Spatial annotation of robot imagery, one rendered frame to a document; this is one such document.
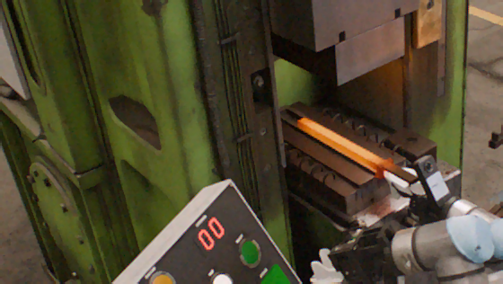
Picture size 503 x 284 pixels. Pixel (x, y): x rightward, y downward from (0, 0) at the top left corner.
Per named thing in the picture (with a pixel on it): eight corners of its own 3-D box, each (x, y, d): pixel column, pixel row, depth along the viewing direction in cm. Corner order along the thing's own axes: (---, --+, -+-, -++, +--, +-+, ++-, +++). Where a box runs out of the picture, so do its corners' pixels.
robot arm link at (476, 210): (498, 270, 147) (501, 239, 143) (458, 246, 155) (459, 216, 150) (522, 252, 151) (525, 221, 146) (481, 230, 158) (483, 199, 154)
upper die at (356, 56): (404, 55, 160) (404, 15, 155) (338, 86, 150) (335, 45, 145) (289, 8, 188) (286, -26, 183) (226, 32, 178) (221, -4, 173)
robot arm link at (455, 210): (459, 216, 150) (484, 199, 154) (443, 207, 153) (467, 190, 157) (458, 244, 154) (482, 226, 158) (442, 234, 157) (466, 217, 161)
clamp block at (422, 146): (438, 164, 186) (438, 142, 182) (415, 177, 182) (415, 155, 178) (405, 146, 194) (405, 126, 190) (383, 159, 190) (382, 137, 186)
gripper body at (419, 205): (403, 216, 166) (443, 239, 158) (403, 185, 161) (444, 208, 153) (427, 201, 170) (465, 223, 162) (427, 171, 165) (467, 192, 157)
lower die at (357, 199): (405, 183, 180) (405, 155, 175) (346, 218, 170) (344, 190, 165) (301, 123, 208) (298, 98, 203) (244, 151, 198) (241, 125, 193)
